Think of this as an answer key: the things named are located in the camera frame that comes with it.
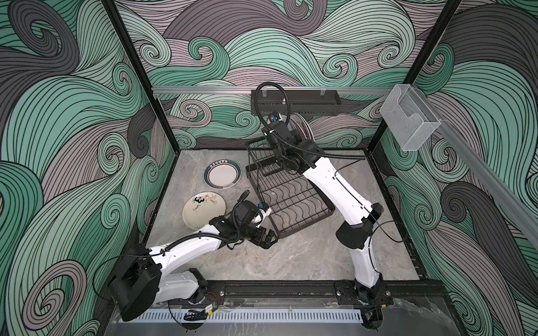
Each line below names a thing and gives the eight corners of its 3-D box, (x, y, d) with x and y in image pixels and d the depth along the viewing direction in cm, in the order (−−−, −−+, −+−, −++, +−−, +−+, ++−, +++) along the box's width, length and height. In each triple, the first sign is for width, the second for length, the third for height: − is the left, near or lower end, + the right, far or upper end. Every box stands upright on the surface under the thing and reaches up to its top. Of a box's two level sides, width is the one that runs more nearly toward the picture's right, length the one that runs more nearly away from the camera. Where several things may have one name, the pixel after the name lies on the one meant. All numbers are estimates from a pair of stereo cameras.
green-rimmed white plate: (202, 189, 105) (201, 186, 103) (208, 162, 117) (207, 159, 116) (240, 189, 105) (240, 186, 103) (243, 162, 117) (242, 159, 116)
